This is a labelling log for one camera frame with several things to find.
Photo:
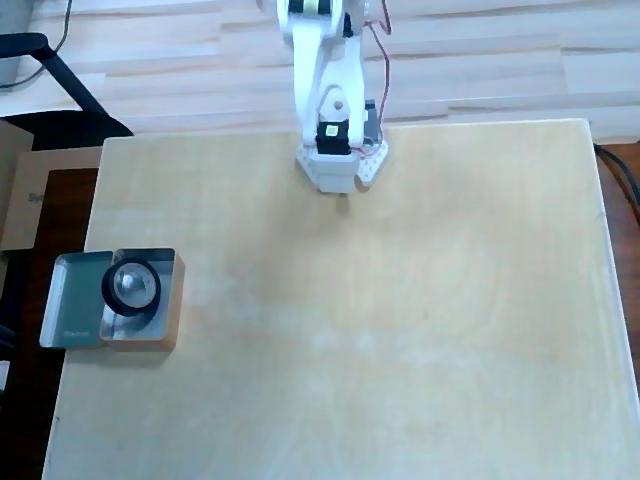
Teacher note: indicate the metal tray with orange sides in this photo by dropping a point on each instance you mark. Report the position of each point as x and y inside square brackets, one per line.
[145, 342]

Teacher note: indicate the printed brown cardboard box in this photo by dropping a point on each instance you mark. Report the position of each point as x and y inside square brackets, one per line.
[27, 200]

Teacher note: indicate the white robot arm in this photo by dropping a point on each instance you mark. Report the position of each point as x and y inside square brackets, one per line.
[330, 75]

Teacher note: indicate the grey table clamp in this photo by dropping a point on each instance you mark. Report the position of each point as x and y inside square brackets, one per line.
[372, 120]

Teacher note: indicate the black tape roll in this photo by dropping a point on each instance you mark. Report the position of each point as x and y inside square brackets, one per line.
[107, 290]

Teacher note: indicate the grey plastic container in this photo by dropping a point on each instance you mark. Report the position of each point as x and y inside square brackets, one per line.
[12, 20]

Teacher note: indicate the plain brown cardboard box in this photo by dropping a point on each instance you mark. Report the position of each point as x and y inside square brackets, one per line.
[10, 145]

